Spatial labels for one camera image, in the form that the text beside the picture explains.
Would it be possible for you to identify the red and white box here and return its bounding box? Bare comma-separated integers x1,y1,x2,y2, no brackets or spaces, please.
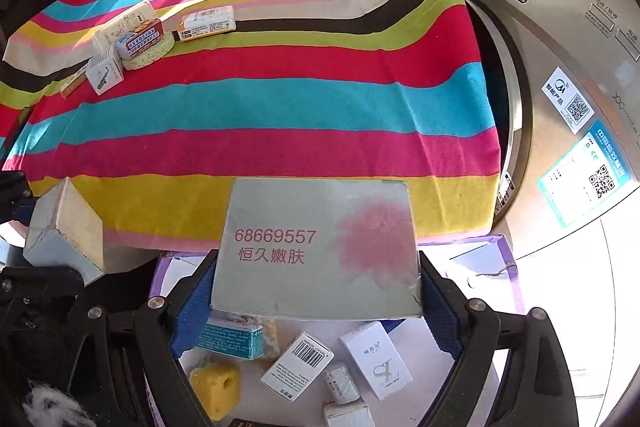
115,19,166,58

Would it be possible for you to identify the grey box with pink flower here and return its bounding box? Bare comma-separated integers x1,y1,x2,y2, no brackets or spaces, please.
210,177,425,322

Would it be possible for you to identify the silver washing machine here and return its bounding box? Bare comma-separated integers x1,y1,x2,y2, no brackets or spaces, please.
400,0,640,427

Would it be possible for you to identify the white box with purple rim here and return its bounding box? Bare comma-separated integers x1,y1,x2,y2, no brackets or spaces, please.
147,234,526,427

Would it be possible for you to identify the orange and white box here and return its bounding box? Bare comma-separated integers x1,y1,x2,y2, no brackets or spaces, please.
177,5,237,42

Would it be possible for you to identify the teal and white box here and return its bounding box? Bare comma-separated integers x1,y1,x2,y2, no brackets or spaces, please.
197,319,266,360

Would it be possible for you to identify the yellowish clear packet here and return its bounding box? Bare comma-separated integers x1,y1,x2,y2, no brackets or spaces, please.
227,314,281,358

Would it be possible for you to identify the white box with saxophone print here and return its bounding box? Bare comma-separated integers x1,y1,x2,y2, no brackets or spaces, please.
86,47,125,96

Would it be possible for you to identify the long white box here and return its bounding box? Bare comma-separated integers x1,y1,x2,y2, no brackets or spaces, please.
92,0,156,50

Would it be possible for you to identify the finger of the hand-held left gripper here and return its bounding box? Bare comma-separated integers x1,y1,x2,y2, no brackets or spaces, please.
0,169,33,228
0,263,86,308

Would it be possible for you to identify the small orange box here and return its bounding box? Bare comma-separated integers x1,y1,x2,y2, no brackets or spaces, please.
60,69,93,100

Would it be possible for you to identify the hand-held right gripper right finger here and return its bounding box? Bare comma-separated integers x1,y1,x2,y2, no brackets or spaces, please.
417,249,588,427

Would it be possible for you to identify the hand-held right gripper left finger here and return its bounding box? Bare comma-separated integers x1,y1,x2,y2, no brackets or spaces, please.
67,252,221,427

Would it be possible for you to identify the white and silver box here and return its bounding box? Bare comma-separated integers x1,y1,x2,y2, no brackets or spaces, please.
339,321,413,400

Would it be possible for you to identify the striped colourful cloth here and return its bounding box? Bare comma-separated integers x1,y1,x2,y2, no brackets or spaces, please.
0,0,503,253

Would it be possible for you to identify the small white box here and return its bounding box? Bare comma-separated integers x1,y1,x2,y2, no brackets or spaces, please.
322,363,361,405
322,401,376,427

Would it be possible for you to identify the white box with barcode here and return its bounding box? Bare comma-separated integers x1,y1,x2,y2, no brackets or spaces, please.
260,332,335,400

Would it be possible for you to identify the round yellow green sponge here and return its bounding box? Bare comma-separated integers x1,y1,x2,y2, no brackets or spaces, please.
122,32,177,71

